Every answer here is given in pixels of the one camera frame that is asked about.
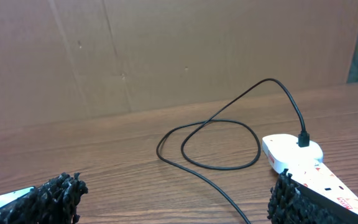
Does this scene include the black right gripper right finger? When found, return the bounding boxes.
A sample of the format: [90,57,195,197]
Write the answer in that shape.
[267,169,343,224]

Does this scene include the white power extension strip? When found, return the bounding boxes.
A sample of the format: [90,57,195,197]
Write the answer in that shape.
[287,161,358,224]

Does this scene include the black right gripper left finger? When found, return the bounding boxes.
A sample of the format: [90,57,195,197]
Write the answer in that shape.
[0,172,88,224]

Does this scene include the blue Galaxy smartphone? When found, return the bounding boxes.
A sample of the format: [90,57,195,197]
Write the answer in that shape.
[0,186,35,209]

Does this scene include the black USB charging cable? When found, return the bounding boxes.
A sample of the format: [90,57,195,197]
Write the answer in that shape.
[155,78,311,224]

